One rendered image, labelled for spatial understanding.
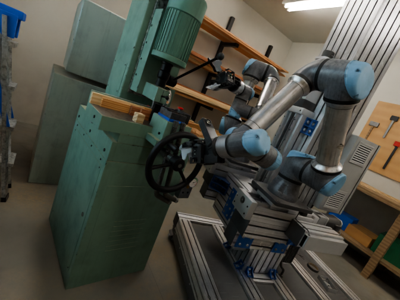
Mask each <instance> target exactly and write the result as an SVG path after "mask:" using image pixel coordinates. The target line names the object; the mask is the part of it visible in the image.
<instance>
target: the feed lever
mask: <svg viewBox="0 0 400 300"><path fill-rule="evenodd" d="M223 59H224V54H223V53H222V52H220V53H218V54H217V57H215V58H213V59H211V60H209V61H207V62H205V63H203V64H201V65H199V66H197V67H195V68H193V69H191V70H189V71H187V72H185V73H183V74H181V75H179V76H177V77H173V76H171V75H170V77H169V80H168V81H167V83H166V85H167V86H170V87H175V86H176V85H177V79H179V78H181V77H183V76H185V75H187V74H189V73H192V72H194V71H196V70H198V69H200V68H202V67H204V66H206V65H208V64H210V63H212V62H214V61H216V60H220V61H221V60H223Z"/></svg>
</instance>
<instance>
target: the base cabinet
mask: <svg viewBox="0 0 400 300"><path fill-rule="evenodd" d="M169 206H170V205H168V204H166V203H165V202H163V201H161V200H159V199H157V198H156V197H155V195H154V189H153V188H151V187H150V185H149V184H148V182H147V180H146V177H145V164H134V163H127V162H116V161H107V160H106V159H105V158H104V156H103V155H102V154H101V152H100V151H99V149H98V148H97V147H96V145H95V144H94V142H93V141H92V139H91V138H90V137H89V135H88V134H87V133H86V131H85V130H84V128H83V127H82V125H81V124H80V123H79V121H78V120H77V119H76V121H75V124H74V128H73V132H72V135H71V139H70V143H69V146H68V150H67V154H66V157H65V161H64V165H63V168H62V172H61V175H60V180H59V182H58V187H57V191H56V193H55V198H54V201H53V204H52V208H51V212H50V215H49V222H50V225H51V230H52V235H53V238H54V243H55V248H56V251H57V256H58V260H59V264H60V269H61V274H62V278H63V281H64V286H65V289H66V290H67V289H71V288H76V287H79V286H83V285H87V284H90V283H95V282H99V281H102V280H106V279H110V278H113V277H118V276H122V275H125V274H129V273H134V272H137V271H141V270H144V268H145V266H146V263H147V261H148V258H149V256H150V254H151V251H152V249H153V246H154V243H155V241H156V239H157V236H158V234H159V231H160V228H161V226H162V224H163V221H164V219H165V216H166V214H167V211H168V209H169Z"/></svg>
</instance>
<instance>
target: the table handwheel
mask: <svg viewBox="0 0 400 300"><path fill-rule="evenodd" d="M180 138H186V139H189V141H192V140H197V139H199V137H197V136H196V135H195V134H193V133H191V132H175V133H172V134H170V135H168V136H166V137H164V138H163V139H161V140H160V141H159V142H158V143H157V144H156V145H155V146H154V147H153V149H152V150H151V152H150V153H149V155H148V158H147V160H146V164H145V177H146V180H147V182H148V184H149V185H150V187H151V188H153V189H154V190H156V191H158V192H161V193H172V192H176V191H178V190H180V189H183V188H184V187H185V186H187V185H188V184H189V183H190V182H191V181H192V180H193V179H194V178H195V177H196V176H197V174H198V173H199V171H200V169H201V167H202V164H199V163H196V166H195V168H194V169H193V171H192V172H191V174H190V175H189V176H188V177H187V178H185V176H184V174H183V172H182V169H183V168H184V166H185V161H184V160H183V159H182V153H181V154H180V155H179V156H178V155H173V154H172V153H170V154H169V155H168V156H167V158H166V159H167V161H168V163H165V164H158V165H153V163H154V160H155V158H156V156H157V154H158V153H159V154H161V155H162V156H163V157H164V154H165V150H166V149H165V148H163V147H164V146H166V144H168V143H169V142H171V141H173V140H176V139H180ZM164 167H171V168H172V169H173V170H174V171H178V172H179V174H180V176H181V178H182V180H183V181H182V182H180V183H179V184H177V185H174V186H161V185H159V184H158V183H156V181H155V180H154V178H153V175H152V170H155V169H158V168H164Z"/></svg>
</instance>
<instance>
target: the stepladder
mask: <svg viewBox="0 0 400 300"><path fill-rule="evenodd" d="M25 20H26V14H25V13H24V12H22V11H19V10H17V9H15V8H13V7H10V6H8V5H5V4H3V3H1V2H0V146H1V130H2V152H1V154H0V166H2V185H1V202H6V201H7V199H8V197H9V193H8V188H11V167H13V165H14V161H15V158H16V154H17V153H13V152H11V131H14V128H15V125H16V124H17V120H15V119H12V118H14V114H13V109H12V106H11V91H13V92H14V91H15V89H16V88H17V85H18V83H15V82H12V47H13V48H16V47H18V42H16V41H13V40H12V38H13V39H14V38H18V33H19V30H20V24H21V21H25Z"/></svg>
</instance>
